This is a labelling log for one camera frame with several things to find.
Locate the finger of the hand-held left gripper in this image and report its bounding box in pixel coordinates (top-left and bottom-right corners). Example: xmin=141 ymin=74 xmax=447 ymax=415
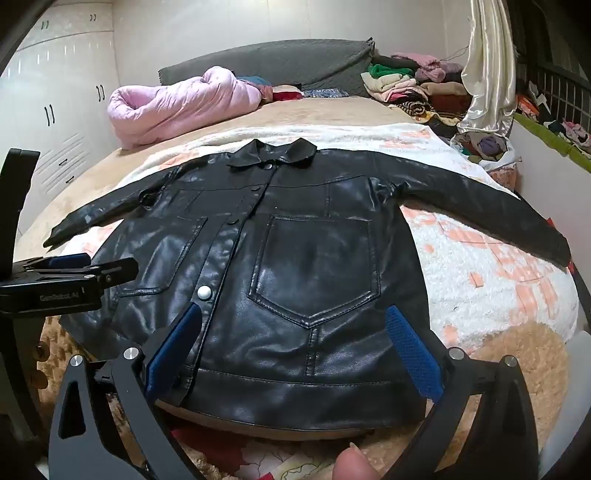
xmin=13 ymin=252 xmax=93 ymax=277
xmin=65 ymin=257 xmax=140 ymax=291

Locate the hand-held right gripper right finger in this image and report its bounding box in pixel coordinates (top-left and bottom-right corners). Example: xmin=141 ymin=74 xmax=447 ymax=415
xmin=383 ymin=305 xmax=541 ymax=480

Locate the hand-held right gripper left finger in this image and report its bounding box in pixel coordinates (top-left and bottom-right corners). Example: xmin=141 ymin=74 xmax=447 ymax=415
xmin=48 ymin=304 xmax=206 ymax=480

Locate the black leather jacket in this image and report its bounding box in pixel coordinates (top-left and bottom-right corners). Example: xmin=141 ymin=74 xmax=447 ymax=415
xmin=43 ymin=140 xmax=573 ymax=432

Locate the laundry basket with clothes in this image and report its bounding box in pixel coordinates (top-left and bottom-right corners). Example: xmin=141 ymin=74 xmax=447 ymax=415
xmin=450 ymin=129 xmax=522 ymax=183

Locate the pile of folded clothes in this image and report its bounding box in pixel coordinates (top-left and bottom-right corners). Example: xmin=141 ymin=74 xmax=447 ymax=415
xmin=360 ymin=52 xmax=476 ymax=139

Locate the colourful clothes heap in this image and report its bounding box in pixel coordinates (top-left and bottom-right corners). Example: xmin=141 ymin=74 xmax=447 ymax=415
xmin=517 ymin=83 xmax=591 ymax=148

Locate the person's left hand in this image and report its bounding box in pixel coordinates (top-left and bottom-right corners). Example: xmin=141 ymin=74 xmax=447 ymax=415
xmin=34 ymin=342 xmax=51 ymax=391

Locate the person's right hand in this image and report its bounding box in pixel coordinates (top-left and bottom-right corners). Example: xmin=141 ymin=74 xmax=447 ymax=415
xmin=333 ymin=442 xmax=384 ymax=480

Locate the white and orange printed blanket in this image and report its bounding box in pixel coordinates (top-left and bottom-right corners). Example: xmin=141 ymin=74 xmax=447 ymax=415
xmin=60 ymin=122 xmax=580 ymax=352

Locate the white wardrobe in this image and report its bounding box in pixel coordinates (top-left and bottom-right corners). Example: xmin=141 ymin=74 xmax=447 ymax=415
xmin=0 ymin=0 xmax=116 ymax=227

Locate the pink quilt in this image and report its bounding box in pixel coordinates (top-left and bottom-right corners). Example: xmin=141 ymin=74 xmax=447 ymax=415
xmin=107 ymin=66 xmax=265 ymax=149

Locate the bed with beige fleece sheet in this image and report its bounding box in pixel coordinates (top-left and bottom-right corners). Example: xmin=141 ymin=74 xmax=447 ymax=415
xmin=14 ymin=95 xmax=583 ymax=480

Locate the green ledge cover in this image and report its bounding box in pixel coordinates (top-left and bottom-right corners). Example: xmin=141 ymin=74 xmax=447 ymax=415
xmin=512 ymin=111 xmax=591 ymax=160

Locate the grey padded headboard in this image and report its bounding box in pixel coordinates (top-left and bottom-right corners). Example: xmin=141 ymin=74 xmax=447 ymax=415
xmin=158 ymin=38 xmax=377 ymax=97

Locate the cream satin curtain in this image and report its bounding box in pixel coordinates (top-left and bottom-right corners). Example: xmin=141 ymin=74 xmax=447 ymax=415
xmin=457 ymin=0 xmax=518 ymax=134

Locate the black wire grid rack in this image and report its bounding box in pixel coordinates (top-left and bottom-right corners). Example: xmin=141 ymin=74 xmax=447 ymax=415
xmin=517 ymin=60 xmax=591 ymax=139

